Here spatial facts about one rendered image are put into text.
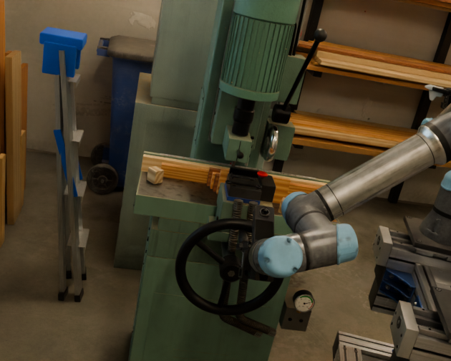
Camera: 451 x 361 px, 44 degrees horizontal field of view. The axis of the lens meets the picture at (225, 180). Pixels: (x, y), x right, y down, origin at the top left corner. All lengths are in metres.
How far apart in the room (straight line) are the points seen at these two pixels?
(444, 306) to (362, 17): 2.90
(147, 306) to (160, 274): 0.12
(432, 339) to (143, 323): 0.83
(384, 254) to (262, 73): 0.79
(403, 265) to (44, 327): 1.46
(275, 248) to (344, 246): 0.14
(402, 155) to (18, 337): 1.75
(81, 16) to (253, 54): 2.56
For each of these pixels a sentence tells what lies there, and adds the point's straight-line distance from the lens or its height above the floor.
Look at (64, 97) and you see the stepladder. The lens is 2.27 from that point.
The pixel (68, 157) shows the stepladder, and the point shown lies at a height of 0.69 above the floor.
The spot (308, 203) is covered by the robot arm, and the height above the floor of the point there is 1.11.
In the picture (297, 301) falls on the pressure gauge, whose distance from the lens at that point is 1.69.
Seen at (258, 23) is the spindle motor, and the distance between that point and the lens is 1.52.
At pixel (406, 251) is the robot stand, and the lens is 1.99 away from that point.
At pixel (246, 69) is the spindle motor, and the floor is 1.28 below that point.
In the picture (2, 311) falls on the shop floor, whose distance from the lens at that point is 2.60.
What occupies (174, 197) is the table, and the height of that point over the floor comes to 0.90.
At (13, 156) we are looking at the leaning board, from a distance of 3.09.
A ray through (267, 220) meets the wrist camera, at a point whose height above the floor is 1.04.
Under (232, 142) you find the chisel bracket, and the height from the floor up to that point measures 1.06.
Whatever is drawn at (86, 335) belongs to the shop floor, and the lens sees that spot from 2.47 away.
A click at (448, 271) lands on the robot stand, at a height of 0.73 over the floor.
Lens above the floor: 1.55
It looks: 21 degrees down
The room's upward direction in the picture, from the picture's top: 12 degrees clockwise
